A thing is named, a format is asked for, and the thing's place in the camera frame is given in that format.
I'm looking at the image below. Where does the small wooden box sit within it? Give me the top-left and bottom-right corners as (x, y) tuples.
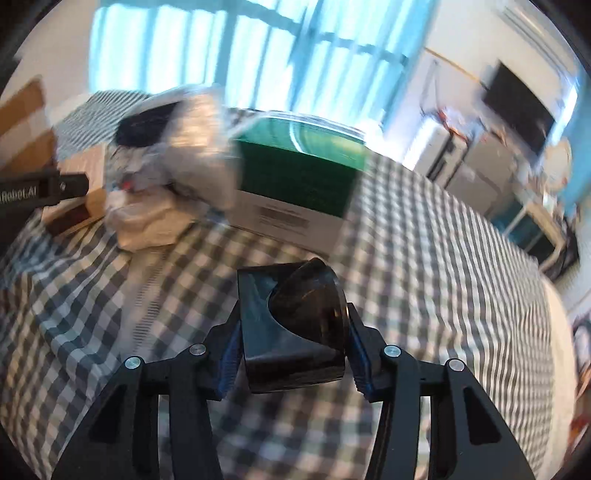
(42, 143), (107, 237)

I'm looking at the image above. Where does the black white plastic bag bundle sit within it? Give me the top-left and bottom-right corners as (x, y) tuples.
(104, 85), (242, 252)

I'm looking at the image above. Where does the black square box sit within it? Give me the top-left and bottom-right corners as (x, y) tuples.
(238, 257), (349, 394)

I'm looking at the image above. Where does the green white carton box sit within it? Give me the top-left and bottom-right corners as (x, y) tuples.
(228, 111), (370, 256)

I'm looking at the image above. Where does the brown cardboard box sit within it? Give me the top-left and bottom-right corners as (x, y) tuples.
(0, 76), (57, 178)

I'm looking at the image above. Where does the checkered bed cloth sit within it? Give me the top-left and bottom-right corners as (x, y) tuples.
(0, 89), (555, 480)

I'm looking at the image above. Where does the white dressing table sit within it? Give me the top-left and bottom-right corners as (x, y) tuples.
(488, 188), (580, 282)

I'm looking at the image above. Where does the grey mini fridge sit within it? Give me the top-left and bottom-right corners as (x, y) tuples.
(446, 133), (516, 217)

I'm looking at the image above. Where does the oval vanity mirror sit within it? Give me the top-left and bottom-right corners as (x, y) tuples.
(543, 137), (572, 194)

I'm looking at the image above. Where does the white suitcase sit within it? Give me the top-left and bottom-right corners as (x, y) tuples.
(409, 117), (455, 187)

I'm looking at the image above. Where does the blue window curtain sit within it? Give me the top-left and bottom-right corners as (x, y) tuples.
(88, 1), (437, 128)

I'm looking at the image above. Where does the black wall television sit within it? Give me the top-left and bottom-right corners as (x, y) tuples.
(482, 62), (555, 155)

